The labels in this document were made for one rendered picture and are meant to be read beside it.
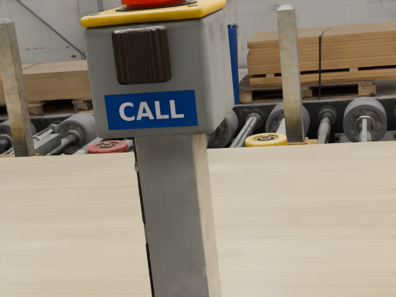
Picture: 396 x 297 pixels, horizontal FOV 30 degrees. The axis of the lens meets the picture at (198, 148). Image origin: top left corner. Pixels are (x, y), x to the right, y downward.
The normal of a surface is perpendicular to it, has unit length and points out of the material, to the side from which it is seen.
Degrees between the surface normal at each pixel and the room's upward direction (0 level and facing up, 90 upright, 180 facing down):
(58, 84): 90
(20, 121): 90
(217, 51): 90
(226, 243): 0
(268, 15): 90
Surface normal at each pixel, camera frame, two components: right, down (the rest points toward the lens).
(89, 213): -0.10, -0.96
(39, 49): -0.21, 0.26
